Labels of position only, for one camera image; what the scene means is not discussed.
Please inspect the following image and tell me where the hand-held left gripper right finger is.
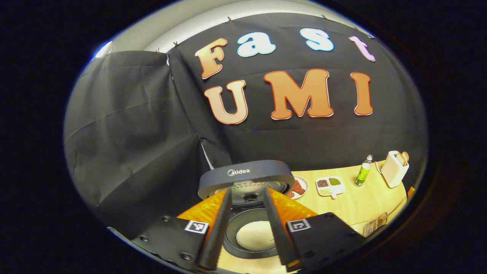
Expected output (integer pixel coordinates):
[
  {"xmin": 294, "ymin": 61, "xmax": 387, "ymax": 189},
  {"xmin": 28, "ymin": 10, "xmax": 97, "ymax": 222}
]
[{"xmin": 263, "ymin": 186, "xmax": 364, "ymax": 272}]

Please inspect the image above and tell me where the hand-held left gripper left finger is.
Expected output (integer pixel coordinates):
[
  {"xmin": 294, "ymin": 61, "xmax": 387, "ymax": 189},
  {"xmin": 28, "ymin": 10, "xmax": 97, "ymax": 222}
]
[{"xmin": 131, "ymin": 188, "xmax": 232, "ymax": 271}]

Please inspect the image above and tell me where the white rice pile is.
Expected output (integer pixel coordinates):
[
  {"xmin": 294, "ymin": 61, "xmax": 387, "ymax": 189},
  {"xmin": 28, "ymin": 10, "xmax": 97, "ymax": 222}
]
[{"xmin": 236, "ymin": 220, "xmax": 275, "ymax": 252}]

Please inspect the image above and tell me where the black silver rice cooker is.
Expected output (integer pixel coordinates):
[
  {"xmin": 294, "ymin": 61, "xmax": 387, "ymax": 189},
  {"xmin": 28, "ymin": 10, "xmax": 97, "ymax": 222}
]
[{"xmin": 197, "ymin": 160, "xmax": 296, "ymax": 260}]

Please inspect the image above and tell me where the wire chopstick holder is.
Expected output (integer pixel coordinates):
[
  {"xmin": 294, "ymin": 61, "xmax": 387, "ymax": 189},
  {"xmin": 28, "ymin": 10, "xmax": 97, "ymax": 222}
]
[{"xmin": 363, "ymin": 212, "xmax": 389, "ymax": 237}]

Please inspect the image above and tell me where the wooden spoon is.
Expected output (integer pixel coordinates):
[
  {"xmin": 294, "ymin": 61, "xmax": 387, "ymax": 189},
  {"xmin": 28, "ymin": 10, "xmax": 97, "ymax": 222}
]
[{"xmin": 375, "ymin": 198, "xmax": 406, "ymax": 229}]

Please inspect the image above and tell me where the white round plate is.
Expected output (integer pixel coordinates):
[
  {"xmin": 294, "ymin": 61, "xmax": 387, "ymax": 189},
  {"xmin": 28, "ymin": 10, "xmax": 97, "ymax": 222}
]
[{"xmin": 289, "ymin": 175, "xmax": 309, "ymax": 201}]

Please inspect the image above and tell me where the white divided dish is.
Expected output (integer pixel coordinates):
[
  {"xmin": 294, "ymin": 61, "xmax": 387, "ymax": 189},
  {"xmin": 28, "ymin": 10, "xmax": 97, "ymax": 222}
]
[{"xmin": 316, "ymin": 176, "xmax": 346, "ymax": 199}]

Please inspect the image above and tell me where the green drink bottle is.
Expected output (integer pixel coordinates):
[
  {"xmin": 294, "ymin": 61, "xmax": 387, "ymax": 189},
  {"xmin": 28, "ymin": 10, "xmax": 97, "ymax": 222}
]
[{"xmin": 355, "ymin": 155, "xmax": 374, "ymax": 187}]

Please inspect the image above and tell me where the white toaster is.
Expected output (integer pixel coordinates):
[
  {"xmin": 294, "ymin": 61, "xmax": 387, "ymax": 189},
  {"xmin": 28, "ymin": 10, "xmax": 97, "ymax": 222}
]
[{"xmin": 380, "ymin": 151, "xmax": 410, "ymax": 189}]

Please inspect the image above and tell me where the ceiling light panel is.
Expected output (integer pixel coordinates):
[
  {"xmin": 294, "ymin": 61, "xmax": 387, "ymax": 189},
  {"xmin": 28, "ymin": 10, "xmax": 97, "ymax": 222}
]
[{"xmin": 91, "ymin": 40, "xmax": 113, "ymax": 60}]

